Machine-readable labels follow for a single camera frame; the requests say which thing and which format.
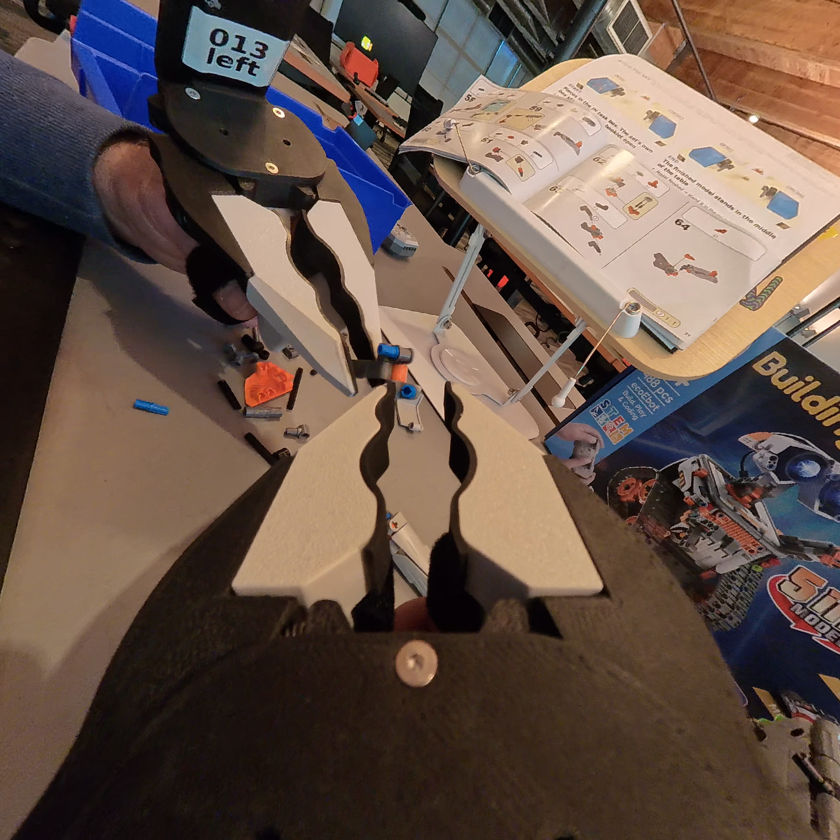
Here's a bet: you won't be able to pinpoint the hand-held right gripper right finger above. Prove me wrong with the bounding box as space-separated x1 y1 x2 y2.
444 382 603 613

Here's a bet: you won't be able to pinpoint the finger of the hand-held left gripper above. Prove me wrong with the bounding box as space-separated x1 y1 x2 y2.
213 195 358 395
305 199 383 362

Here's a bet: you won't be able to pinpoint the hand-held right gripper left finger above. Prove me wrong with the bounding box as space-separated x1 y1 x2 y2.
231 386 396 616

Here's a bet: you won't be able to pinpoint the person's left forearm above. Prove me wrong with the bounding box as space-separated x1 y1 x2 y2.
0 49 155 263

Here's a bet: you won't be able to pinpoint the person's left hand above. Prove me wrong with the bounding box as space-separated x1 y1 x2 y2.
97 141 258 327

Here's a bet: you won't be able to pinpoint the orange wedge piece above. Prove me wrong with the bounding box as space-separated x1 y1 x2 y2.
244 361 296 406

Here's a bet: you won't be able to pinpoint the blue plastic bin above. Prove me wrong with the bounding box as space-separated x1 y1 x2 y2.
71 0 411 256

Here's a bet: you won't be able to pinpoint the wooden background desk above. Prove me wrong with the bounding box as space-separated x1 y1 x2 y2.
282 46 408 139

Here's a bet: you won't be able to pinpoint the scattered small black grey pieces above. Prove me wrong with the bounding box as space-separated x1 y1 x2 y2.
217 331 312 466

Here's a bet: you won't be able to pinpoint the orange plastic case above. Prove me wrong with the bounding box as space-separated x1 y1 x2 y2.
339 41 380 88

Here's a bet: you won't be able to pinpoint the black computer monitor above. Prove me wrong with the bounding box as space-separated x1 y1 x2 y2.
331 0 439 99

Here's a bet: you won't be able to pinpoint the blue toy cardboard box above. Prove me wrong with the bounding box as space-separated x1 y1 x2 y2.
543 328 840 729

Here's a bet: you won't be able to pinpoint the open instruction booklet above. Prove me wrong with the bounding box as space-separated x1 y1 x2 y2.
399 74 788 352

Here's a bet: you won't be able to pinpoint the black support pole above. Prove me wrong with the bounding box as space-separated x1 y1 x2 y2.
558 0 613 63

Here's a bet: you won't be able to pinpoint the white air vent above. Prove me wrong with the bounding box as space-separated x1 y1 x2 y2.
607 0 655 56

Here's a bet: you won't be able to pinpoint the white printed task sheet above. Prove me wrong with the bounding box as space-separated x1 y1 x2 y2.
525 54 840 263

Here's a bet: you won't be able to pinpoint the white book stand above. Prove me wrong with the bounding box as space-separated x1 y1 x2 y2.
379 58 840 442

